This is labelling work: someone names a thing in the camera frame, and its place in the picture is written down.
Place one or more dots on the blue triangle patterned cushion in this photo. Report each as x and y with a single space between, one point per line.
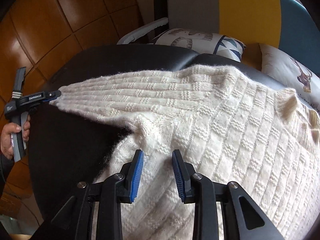
203 43

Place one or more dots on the grey yellow blue armchair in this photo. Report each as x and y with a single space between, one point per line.
283 24

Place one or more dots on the white plastic hanger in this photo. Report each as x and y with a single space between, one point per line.
142 31

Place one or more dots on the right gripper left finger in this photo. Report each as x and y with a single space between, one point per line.
132 172

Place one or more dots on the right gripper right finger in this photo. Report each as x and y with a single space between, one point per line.
183 172

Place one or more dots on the deer print cushion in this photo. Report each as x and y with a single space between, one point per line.
291 73

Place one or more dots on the cream knitted sweater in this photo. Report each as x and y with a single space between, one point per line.
226 125

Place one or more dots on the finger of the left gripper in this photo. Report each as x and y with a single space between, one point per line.
52 95

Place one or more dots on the person's left hand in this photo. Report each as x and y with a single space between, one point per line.
8 129

